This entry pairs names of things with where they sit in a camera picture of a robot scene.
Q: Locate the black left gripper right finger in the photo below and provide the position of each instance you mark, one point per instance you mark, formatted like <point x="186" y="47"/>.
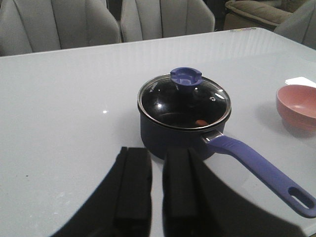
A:
<point x="196" y="203"/>

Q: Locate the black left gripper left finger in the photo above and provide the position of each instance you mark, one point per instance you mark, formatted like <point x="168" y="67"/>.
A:
<point x="121" y="205"/>

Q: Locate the grey side chair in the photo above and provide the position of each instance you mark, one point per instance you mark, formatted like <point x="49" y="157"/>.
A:
<point x="301" y="25"/>

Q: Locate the pink bowl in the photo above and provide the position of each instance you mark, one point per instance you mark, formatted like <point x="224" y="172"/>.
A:
<point x="296" y="105"/>

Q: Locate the left grey chair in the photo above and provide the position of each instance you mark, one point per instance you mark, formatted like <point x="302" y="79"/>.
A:
<point x="28" y="26"/>

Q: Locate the blue saucepan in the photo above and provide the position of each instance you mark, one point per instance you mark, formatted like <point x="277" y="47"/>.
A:
<point x="158" y="139"/>

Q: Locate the colour dot sticker strip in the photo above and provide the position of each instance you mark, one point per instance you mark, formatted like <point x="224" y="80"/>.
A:
<point x="243" y="29"/>

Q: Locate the glass lid with blue knob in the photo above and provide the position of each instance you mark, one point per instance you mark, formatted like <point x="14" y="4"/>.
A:
<point x="185" y="100"/>

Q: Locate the right grey chair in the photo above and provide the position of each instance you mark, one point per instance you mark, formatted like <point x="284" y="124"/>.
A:
<point x="156" y="19"/>

